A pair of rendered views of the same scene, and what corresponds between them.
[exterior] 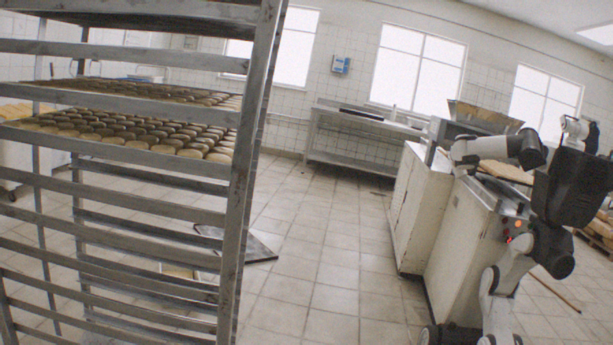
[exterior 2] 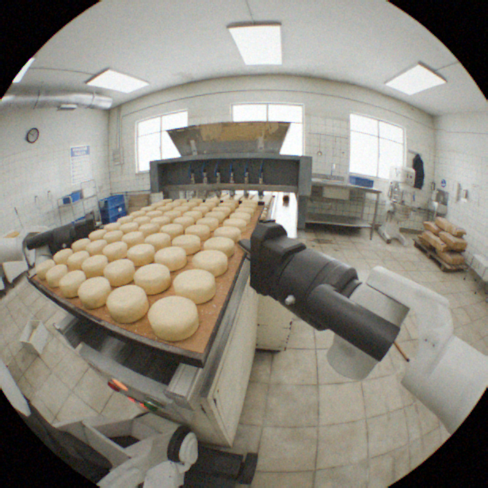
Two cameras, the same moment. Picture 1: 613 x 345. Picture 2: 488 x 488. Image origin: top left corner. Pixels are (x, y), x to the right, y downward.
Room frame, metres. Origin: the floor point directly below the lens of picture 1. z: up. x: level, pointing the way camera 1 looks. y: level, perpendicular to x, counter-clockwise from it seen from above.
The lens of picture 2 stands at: (1.31, -1.29, 1.15)
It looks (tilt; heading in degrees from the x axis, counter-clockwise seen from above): 23 degrees down; 5
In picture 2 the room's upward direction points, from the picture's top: straight up
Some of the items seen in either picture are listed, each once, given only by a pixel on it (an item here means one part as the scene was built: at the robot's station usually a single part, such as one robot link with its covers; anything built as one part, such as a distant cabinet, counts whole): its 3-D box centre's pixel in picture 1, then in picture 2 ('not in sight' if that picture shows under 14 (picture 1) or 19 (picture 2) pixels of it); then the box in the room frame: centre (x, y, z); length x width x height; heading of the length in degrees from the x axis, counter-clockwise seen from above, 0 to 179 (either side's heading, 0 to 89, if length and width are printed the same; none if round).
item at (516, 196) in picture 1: (483, 171); (262, 211); (2.40, -1.29, 0.87); 2.01 x 0.03 x 0.07; 175
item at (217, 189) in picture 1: (152, 177); not in sight; (0.95, 0.46, 0.87); 0.64 x 0.03 x 0.03; 96
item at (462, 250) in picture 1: (473, 255); (205, 352); (1.80, -1.09, 0.45); 0.70 x 0.34 x 0.90; 175
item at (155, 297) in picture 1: (152, 296); not in sight; (0.95, 0.46, 0.42); 0.64 x 0.03 x 0.03; 96
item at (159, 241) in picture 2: not in sight; (158, 242); (1.63, -1.10, 1.01); 0.05 x 0.05 x 0.02
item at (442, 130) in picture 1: (476, 152); (231, 188); (2.30, -1.14, 1.01); 0.72 x 0.33 x 0.34; 85
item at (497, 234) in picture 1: (514, 230); (132, 387); (1.43, -1.06, 0.77); 0.24 x 0.04 x 0.14; 85
